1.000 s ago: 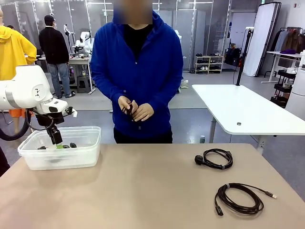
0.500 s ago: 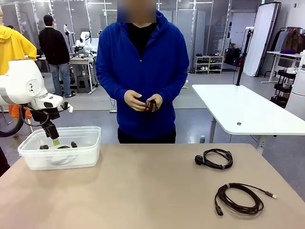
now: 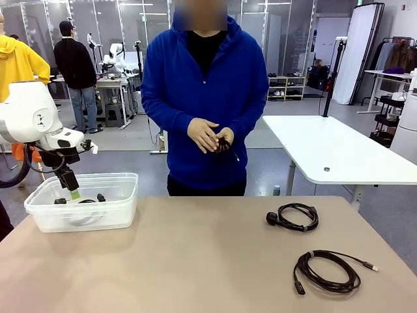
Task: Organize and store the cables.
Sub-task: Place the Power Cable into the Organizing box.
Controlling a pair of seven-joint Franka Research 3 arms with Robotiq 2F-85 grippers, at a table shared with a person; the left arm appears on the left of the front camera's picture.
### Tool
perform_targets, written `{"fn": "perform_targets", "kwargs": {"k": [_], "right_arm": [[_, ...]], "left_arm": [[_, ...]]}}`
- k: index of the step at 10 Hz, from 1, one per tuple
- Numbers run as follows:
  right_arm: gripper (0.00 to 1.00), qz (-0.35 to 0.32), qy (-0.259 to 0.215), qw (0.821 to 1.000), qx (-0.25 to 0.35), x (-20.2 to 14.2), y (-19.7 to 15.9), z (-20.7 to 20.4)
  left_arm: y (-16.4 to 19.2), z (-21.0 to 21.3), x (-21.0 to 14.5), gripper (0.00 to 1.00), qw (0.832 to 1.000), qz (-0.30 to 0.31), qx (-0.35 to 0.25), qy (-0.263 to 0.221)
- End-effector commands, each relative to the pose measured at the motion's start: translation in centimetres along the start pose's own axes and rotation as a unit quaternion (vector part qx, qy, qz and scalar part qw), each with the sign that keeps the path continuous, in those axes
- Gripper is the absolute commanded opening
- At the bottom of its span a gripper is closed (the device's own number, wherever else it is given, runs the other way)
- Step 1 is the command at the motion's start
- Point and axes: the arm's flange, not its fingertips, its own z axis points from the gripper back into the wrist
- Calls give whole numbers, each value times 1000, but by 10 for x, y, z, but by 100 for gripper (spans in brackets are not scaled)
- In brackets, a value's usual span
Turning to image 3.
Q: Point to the mannequin yellow hoodie orange shorts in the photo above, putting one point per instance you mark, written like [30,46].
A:
[16,62]

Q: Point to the clear plastic storage container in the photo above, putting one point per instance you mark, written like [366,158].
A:
[114,215]

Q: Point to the man in black jacket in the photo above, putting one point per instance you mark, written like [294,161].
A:
[73,65]

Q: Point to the person's right hand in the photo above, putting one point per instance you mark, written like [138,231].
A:
[202,132]

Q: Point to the black bags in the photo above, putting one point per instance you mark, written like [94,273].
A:
[317,76]

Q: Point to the small grey cup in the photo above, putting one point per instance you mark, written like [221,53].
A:
[277,190]

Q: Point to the person's left forearm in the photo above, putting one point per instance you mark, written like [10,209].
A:
[249,120]

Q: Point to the person's left hand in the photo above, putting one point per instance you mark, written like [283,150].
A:
[228,137]

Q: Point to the black utility cart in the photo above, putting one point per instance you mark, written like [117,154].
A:
[387,120]

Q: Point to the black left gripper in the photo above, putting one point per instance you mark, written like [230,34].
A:
[57,158]

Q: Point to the small white background robot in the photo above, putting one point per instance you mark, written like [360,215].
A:
[114,50]

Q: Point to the clothes rack with coats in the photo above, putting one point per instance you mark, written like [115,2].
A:
[400,55]

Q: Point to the grey workbench with equipment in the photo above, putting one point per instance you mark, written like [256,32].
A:
[109,83]

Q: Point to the black tripod with camera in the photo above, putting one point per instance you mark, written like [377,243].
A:
[138,52]

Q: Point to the wooden shoe rack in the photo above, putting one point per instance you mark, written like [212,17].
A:
[286,88]

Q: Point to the person in blue hoodie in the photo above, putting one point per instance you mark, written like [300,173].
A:
[205,169]

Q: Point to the black pole stand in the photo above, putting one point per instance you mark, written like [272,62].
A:
[332,81]

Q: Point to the grey plastic stool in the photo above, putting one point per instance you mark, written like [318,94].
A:
[114,114]

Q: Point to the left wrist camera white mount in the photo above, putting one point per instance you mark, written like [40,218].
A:
[86,144]

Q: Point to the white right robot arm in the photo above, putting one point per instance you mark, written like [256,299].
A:
[407,130]

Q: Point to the person's right forearm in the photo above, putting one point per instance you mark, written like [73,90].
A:
[166,114]

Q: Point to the purple cloth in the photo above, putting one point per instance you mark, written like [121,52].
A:
[394,70]

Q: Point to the dark cloth-covered object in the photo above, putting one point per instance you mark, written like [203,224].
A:
[5,221]

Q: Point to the white desk thin legs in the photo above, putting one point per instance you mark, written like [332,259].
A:
[387,75]

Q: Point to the white folding screen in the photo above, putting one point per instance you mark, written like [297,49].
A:
[358,49]

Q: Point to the large white table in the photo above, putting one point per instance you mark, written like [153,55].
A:
[325,146]

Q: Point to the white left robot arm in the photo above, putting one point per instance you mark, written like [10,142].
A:
[26,111]

